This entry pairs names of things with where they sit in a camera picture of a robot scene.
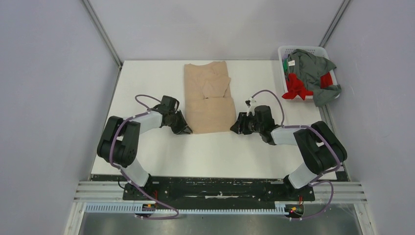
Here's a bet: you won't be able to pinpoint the green garment in basket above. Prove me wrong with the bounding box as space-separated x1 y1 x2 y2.
282 58 289 75

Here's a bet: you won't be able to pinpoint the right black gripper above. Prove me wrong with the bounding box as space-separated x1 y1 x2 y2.
231 112 263 135

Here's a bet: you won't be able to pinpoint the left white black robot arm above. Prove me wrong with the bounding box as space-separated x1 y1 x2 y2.
97 94 193 200

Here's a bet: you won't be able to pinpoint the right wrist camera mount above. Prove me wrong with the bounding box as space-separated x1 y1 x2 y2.
245 96 257 116

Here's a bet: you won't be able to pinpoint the grey-green t-shirt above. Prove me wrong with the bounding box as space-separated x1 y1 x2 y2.
287 49 342 107

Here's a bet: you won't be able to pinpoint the white plastic laundry basket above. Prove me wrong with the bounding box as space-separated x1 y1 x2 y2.
278 46 342 107

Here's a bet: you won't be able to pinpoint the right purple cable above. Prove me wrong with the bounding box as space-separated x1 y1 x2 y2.
250 90 343 221

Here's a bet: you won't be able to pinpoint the white slotted cable duct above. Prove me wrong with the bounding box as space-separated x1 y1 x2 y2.
85 202 289 215

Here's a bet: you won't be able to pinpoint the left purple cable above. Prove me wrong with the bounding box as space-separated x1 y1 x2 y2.
108 94 180 220

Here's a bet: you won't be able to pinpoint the aluminium frame rails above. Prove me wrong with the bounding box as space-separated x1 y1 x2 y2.
74 175 367 204

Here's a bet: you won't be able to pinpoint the beige t-shirt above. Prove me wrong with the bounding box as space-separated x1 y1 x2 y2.
184 61 236 134

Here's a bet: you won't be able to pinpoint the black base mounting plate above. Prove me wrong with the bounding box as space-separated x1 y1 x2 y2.
142 176 315 210

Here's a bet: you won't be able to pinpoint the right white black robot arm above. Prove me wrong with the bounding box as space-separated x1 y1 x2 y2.
230 105 347 200

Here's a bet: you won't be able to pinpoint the purple cable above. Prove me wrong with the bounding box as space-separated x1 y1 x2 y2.
108 94 180 220
250 90 343 221

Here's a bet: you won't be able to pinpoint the red t-shirt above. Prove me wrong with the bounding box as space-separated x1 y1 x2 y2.
282 73 333 100

